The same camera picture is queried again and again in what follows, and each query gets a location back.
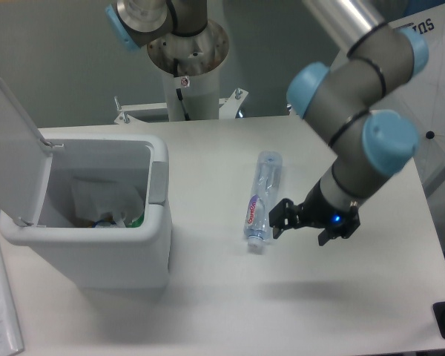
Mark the white plastic trash can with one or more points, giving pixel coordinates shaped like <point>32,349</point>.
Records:
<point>37,210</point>

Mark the clear plastic wrapper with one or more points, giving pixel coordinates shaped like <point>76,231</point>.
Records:
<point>100,200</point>

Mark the white pedestal base frame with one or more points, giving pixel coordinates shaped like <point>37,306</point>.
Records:
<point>188,108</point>

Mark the clear plastic water bottle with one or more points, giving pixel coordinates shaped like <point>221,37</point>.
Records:
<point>264,192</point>

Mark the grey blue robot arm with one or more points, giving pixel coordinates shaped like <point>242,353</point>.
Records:
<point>370,146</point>

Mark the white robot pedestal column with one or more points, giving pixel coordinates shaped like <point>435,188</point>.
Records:
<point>191,64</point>

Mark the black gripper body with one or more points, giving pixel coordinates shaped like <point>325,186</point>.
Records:
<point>317,212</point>

